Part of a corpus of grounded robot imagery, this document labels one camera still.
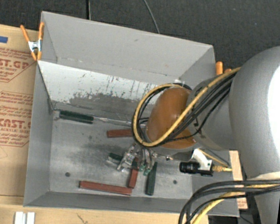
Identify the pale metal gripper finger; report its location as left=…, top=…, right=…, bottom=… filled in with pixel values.
left=106, top=155, right=127, bottom=168
left=116, top=153, right=135, bottom=174

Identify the black cylinder on white bracket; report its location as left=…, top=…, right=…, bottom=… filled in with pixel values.
left=178, top=146, right=217, bottom=178

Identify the dark green flat block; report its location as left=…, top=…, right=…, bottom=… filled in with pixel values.
left=58, top=109, right=95, bottom=125
left=145, top=161, right=159, bottom=197
left=108, top=151, right=124, bottom=162

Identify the grey metal bin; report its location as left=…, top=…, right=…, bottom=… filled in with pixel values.
left=16, top=11, right=264, bottom=224

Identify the brown cardboard board, red print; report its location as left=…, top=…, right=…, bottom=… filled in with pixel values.
left=0, top=23, right=47, bottom=202

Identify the red-brown flat block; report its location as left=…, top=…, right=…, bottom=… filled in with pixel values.
left=78, top=180, right=133, bottom=197
left=106, top=126, right=134, bottom=142
left=126, top=158, right=141, bottom=189

